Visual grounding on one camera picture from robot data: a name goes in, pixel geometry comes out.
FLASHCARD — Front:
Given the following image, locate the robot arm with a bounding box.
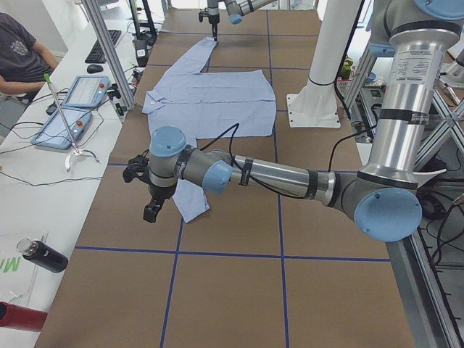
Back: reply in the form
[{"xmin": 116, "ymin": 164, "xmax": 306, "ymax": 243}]
[
  {"xmin": 198, "ymin": 0, "xmax": 273, "ymax": 41},
  {"xmin": 143, "ymin": 1, "xmax": 463, "ymax": 242}
]

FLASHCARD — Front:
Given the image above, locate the metal rod green tip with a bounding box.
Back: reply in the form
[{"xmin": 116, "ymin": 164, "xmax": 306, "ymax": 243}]
[{"xmin": 44, "ymin": 73, "xmax": 83, "ymax": 156}]

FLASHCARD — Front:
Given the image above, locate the blue teach pendant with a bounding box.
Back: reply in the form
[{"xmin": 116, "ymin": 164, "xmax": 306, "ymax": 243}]
[
  {"xmin": 62, "ymin": 75, "xmax": 109, "ymax": 109},
  {"xmin": 31, "ymin": 107, "xmax": 92, "ymax": 149}
]

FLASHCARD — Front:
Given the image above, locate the aluminium frame post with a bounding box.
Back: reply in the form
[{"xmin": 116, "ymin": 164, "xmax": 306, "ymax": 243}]
[{"xmin": 81, "ymin": 0, "xmax": 136, "ymax": 110}]

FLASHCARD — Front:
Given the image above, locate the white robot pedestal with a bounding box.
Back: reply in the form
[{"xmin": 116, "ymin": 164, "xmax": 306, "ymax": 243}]
[{"xmin": 286, "ymin": 0, "xmax": 363, "ymax": 128}]

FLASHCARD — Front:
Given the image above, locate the black computer mouse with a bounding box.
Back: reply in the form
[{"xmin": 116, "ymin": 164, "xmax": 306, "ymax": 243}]
[{"xmin": 86, "ymin": 64, "xmax": 104, "ymax": 74}]

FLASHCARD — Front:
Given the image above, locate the black water bottle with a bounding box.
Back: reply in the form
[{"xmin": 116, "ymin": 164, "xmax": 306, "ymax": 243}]
[{"xmin": 17, "ymin": 239, "xmax": 68, "ymax": 273}]

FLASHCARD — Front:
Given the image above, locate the seated person dark shirt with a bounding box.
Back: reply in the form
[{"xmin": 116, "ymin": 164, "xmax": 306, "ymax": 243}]
[{"xmin": 1, "ymin": 13, "xmax": 58, "ymax": 102}]

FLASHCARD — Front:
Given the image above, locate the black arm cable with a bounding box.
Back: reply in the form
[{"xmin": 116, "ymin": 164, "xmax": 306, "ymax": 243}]
[{"xmin": 197, "ymin": 122, "xmax": 241, "ymax": 153}]

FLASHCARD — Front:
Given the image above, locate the black keyboard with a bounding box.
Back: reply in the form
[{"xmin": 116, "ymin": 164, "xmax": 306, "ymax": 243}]
[{"xmin": 84, "ymin": 29, "xmax": 123, "ymax": 65}]

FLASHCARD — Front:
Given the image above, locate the red water bottle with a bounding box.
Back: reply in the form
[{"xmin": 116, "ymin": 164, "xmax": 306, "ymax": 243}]
[{"xmin": 1, "ymin": 302, "xmax": 48, "ymax": 332}]

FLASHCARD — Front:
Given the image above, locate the lower blue teach pendant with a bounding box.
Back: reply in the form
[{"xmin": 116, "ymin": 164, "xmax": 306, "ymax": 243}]
[{"xmin": 31, "ymin": 107, "xmax": 92, "ymax": 149}]

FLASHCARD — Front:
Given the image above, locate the upper blue teach pendant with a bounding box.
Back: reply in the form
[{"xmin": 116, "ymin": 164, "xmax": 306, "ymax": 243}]
[{"xmin": 62, "ymin": 75, "xmax": 109, "ymax": 109}]

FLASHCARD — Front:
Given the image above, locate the light blue striped shirt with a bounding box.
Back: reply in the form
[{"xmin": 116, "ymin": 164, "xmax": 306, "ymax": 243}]
[{"xmin": 142, "ymin": 37, "xmax": 276, "ymax": 222}]

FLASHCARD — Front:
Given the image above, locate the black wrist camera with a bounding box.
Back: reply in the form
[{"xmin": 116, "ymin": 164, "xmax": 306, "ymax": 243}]
[{"xmin": 123, "ymin": 154, "xmax": 151, "ymax": 184}]

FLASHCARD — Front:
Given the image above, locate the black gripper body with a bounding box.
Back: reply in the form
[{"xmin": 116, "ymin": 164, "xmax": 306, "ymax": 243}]
[
  {"xmin": 149, "ymin": 182, "xmax": 176, "ymax": 203},
  {"xmin": 207, "ymin": 7, "xmax": 220, "ymax": 25}
]

